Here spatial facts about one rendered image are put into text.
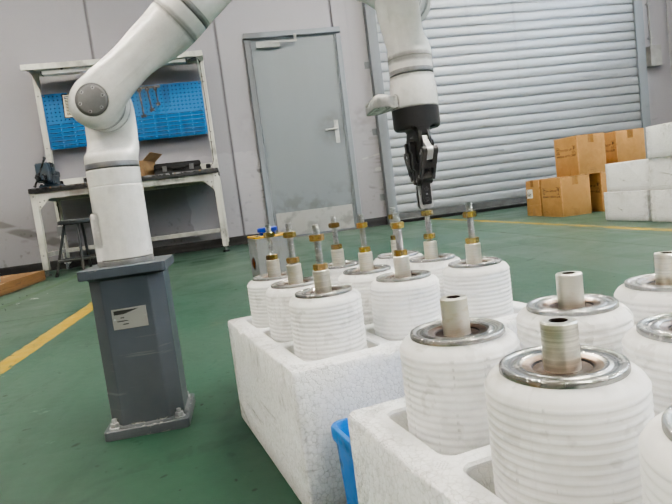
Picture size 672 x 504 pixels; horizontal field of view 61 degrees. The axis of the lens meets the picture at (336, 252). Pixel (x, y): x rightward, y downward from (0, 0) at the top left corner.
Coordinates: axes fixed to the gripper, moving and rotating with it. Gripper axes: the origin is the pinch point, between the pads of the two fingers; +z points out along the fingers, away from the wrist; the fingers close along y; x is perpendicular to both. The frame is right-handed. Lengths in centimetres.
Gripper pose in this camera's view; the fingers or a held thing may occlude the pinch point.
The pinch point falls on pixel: (424, 196)
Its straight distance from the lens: 94.2
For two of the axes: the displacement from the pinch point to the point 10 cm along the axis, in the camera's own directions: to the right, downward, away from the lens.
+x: -9.9, 1.3, -1.0
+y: -1.2, -0.8, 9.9
